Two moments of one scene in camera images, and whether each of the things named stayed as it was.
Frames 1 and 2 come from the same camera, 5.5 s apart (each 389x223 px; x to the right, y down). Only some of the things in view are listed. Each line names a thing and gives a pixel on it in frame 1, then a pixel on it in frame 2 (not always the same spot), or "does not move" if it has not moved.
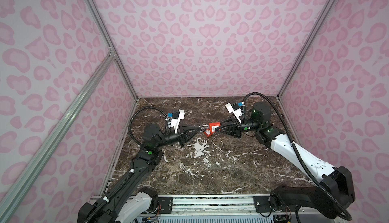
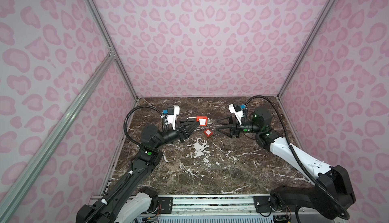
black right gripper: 235,129 does not move
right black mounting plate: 262,203 does not move
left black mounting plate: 166,205 does not move
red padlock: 212,126 to 203,120
